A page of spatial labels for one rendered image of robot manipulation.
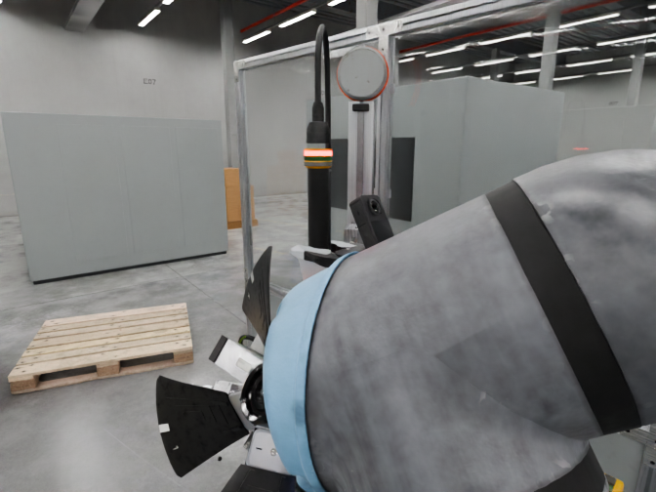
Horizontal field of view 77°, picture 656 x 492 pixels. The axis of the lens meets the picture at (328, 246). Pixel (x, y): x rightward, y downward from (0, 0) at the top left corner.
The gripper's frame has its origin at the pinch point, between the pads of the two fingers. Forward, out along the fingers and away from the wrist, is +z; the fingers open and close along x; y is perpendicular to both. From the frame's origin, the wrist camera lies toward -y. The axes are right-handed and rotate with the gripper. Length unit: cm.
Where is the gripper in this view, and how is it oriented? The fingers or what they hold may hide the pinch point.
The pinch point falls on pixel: (307, 244)
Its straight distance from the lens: 68.8
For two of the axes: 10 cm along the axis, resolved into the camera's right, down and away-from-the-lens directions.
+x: 7.1, -1.7, 6.9
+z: -7.1, -1.7, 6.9
